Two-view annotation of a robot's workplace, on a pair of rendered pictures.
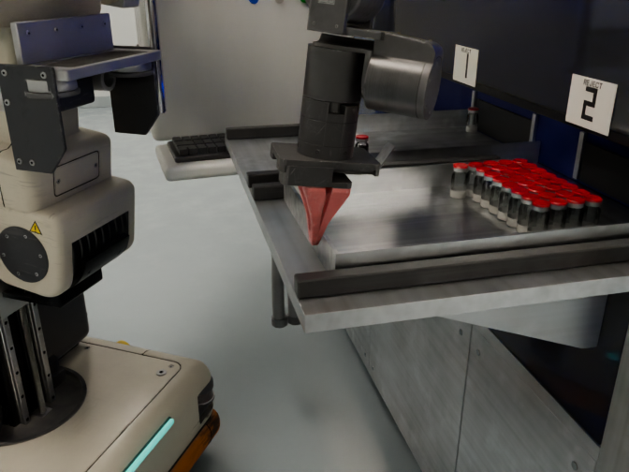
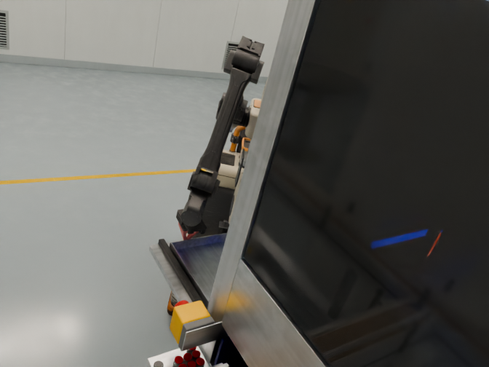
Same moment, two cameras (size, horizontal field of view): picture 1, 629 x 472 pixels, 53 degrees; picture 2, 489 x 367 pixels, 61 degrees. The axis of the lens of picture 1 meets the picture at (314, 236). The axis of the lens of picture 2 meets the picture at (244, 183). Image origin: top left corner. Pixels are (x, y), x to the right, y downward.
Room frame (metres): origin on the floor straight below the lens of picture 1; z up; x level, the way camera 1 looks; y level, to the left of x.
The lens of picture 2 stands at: (0.27, -1.06, 1.74)
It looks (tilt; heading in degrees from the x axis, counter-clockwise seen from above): 27 degrees down; 65
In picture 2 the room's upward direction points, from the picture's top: 15 degrees clockwise
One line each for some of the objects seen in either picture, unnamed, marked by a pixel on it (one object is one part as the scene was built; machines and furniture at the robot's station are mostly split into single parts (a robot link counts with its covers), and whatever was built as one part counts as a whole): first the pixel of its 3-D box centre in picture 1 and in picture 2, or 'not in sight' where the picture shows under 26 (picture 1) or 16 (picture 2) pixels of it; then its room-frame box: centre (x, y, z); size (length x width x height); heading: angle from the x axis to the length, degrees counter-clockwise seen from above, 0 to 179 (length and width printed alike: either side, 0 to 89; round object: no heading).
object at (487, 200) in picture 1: (504, 198); not in sight; (0.74, -0.24, 0.91); 0.18 x 0.02 x 0.05; 14
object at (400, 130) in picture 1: (411, 138); not in sight; (1.08, -0.17, 0.90); 0.34 x 0.26 x 0.04; 103
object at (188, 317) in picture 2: not in sight; (191, 324); (0.53, -0.42, 1.00); 0.08 x 0.07 x 0.07; 103
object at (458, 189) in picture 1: (459, 181); not in sight; (0.82, -0.20, 0.91); 0.02 x 0.02 x 0.05
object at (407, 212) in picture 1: (439, 210); (229, 273); (0.72, -0.15, 0.90); 0.34 x 0.26 x 0.04; 104
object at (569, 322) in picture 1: (474, 312); not in sight; (0.65, -0.19, 0.80); 0.34 x 0.03 x 0.13; 103
